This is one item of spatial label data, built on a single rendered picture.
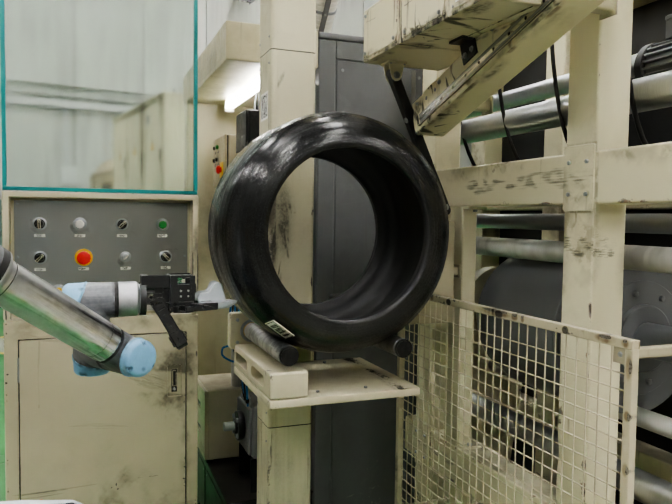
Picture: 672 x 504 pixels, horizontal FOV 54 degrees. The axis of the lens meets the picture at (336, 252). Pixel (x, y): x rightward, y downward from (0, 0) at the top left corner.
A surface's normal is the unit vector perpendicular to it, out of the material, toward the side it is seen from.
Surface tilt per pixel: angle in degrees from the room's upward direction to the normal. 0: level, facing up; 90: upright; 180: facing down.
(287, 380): 90
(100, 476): 89
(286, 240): 90
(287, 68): 90
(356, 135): 79
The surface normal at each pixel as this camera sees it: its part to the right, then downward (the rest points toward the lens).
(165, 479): 0.36, 0.05
